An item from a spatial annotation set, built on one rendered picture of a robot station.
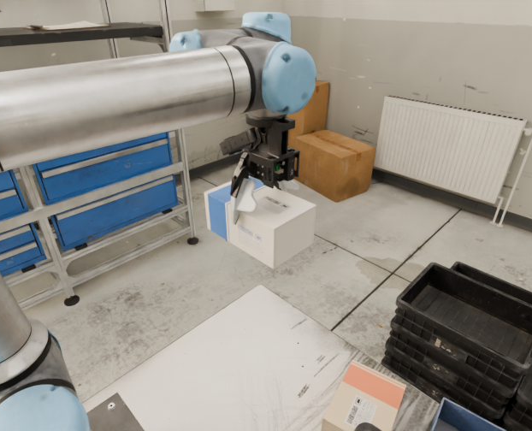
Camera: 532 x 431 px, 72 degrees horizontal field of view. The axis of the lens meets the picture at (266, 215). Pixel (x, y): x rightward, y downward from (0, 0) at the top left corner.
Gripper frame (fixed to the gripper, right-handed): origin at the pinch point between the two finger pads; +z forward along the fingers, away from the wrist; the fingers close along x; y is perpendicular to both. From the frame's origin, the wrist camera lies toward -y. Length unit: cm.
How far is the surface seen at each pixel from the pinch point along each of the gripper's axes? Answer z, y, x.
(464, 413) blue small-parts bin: 35, 45, 14
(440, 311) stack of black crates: 61, 24, 69
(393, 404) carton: 33.0, 34.4, 4.3
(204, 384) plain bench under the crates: 40.8, -0.9, -16.9
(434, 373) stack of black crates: 72, 32, 52
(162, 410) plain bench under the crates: 40.8, -2.5, -27.2
